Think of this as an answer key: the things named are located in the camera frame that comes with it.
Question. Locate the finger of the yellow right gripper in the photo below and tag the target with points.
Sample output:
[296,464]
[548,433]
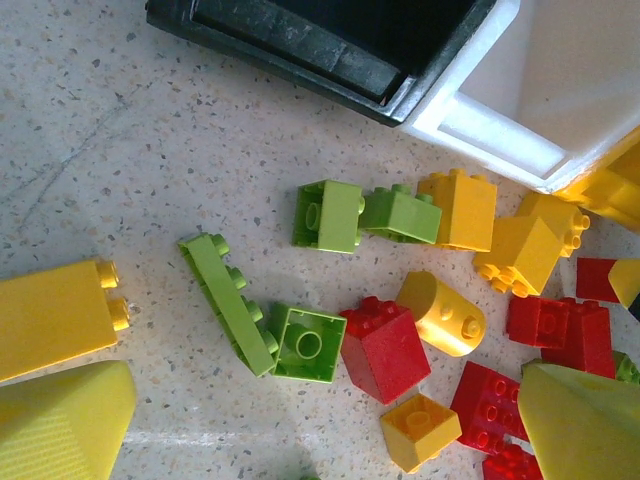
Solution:
[627,280]

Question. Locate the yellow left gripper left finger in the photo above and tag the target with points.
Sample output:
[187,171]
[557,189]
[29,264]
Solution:
[55,430]

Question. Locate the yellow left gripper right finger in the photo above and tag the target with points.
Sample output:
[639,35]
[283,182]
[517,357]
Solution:
[585,430]

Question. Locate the long green lego brick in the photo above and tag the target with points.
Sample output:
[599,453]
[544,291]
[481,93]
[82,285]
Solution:
[225,300]

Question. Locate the red four-stud lego brick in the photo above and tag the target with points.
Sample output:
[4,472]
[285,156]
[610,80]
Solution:
[510,465]

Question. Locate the orange translucent plastic container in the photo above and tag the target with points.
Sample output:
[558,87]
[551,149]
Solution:
[615,195]

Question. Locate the red six-stud lego brick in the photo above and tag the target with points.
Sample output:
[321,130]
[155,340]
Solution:
[485,405]

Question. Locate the small yellow lego brick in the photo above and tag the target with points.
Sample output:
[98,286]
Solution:
[420,435]

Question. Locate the yellow rounded lego brick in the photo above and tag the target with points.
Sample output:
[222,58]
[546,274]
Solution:
[440,310]

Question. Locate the white plastic container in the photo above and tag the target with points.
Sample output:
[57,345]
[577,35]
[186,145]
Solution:
[500,135]

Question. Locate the black plastic container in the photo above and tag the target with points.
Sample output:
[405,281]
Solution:
[300,55]

